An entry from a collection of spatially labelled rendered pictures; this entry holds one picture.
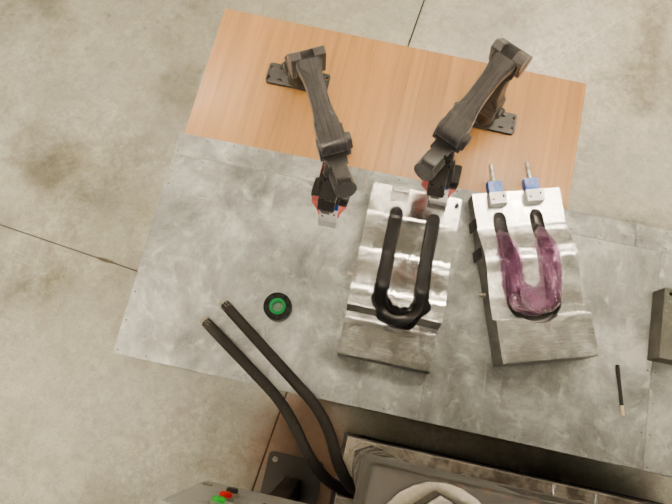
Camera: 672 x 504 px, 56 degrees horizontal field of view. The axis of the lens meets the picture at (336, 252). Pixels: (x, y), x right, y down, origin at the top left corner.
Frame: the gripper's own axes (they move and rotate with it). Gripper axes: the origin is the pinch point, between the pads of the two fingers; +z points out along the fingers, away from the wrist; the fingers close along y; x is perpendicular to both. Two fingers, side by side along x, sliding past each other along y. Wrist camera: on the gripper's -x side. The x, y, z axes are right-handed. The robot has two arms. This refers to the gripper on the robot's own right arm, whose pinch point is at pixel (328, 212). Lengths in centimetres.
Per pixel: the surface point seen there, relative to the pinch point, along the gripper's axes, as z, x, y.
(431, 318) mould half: 11.9, -19.5, 32.9
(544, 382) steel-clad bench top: 27, -21, 69
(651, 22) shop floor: 12, 181, 123
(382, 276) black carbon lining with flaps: 9.7, -10.4, 18.0
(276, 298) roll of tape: 21.7, -16.2, -10.1
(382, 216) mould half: 3.6, 6.5, 14.8
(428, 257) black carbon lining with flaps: 8.4, -1.1, 29.8
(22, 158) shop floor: 73, 69, -145
